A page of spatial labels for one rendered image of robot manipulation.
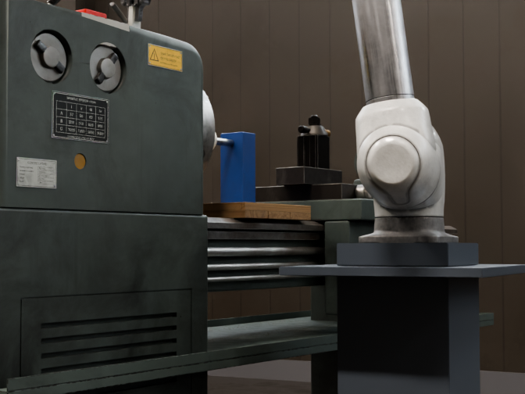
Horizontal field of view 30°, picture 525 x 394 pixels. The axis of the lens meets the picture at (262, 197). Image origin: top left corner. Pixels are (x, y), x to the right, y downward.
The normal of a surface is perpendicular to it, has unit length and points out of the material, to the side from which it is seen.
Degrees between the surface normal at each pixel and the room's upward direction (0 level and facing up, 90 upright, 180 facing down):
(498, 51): 90
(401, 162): 96
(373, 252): 90
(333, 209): 90
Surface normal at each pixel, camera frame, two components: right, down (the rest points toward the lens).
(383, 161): -0.22, 0.06
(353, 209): -0.59, -0.04
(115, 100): 0.80, -0.04
